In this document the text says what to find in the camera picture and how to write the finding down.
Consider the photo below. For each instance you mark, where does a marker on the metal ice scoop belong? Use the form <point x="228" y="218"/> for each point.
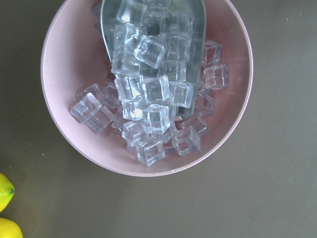
<point x="155" y="48"/>

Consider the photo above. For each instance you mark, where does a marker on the pink bowl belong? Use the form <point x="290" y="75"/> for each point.
<point x="82" y="98"/>

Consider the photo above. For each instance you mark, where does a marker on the upper yellow lemon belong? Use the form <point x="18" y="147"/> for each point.
<point x="7" y="191"/>

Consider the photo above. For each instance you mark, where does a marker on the yellow lemon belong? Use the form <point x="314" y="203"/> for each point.
<point x="9" y="229"/>
<point x="7" y="191"/>

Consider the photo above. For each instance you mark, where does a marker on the lower yellow lemon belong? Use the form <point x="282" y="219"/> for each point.
<point x="9" y="229"/>

